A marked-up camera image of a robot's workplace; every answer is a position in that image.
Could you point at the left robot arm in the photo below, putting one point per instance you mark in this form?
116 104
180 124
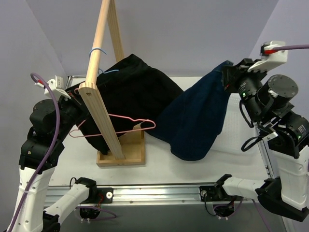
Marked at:
52 121

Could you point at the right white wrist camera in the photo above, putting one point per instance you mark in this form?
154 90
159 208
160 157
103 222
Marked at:
270 58

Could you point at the pink wire hanger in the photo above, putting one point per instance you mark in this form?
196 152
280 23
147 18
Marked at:
125 113

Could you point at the black pleated skirt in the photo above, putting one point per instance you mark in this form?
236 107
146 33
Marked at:
153 90

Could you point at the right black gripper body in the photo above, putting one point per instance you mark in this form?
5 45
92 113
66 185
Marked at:
231 75

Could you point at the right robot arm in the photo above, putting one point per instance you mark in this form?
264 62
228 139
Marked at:
286 133

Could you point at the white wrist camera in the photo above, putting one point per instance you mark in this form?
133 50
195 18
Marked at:
270 58
57 87

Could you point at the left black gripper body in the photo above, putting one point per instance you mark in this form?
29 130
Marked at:
73 98

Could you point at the white plastic basket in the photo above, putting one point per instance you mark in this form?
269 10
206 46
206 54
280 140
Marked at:
235 130

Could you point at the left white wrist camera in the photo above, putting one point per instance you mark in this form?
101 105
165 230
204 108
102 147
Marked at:
57 87

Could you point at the dark blue denim skirt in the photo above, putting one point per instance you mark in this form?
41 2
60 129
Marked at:
192 122

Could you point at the aluminium mounting rail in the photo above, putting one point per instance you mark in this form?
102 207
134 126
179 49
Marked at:
142 195

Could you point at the wooden clothes rack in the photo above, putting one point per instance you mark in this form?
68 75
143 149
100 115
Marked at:
129 148

